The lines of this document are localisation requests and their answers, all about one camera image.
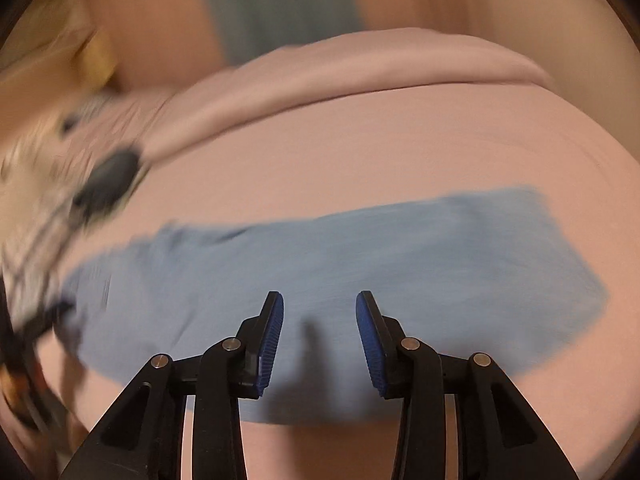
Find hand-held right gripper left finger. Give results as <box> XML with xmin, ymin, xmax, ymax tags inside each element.
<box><xmin>60</xmin><ymin>291</ymin><xmax>285</xmax><ymax>480</ymax></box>

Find pink duvet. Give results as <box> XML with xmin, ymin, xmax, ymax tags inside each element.
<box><xmin>135</xmin><ymin>27</ymin><xmax>556</xmax><ymax>161</ymax></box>

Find grey-blue curtain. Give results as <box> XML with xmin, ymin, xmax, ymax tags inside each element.
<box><xmin>197</xmin><ymin>0</ymin><xmax>363</xmax><ymax>66</ymax></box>

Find yellow object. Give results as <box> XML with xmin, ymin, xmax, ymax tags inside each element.
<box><xmin>72</xmin><ymin>27</ymin><xmax>118</xmax><ymax>92</ymax></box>

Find light blue denim pants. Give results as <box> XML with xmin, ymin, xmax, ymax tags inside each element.
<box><xmin>52</xmin><ymin>186</ymin><xmax>608</xmax><ymax>427</ymax></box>

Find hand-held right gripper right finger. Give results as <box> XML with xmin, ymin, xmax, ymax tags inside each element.
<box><xmin>356</xmin><ymin>291</ymin><xmax>581</xmax><ymax>480</ymax></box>

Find pink bed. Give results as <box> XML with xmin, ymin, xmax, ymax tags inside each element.
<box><xmin>0</xmin><ymin>82</ymin><xmax>640</xmax><ymax>480</ymax></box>

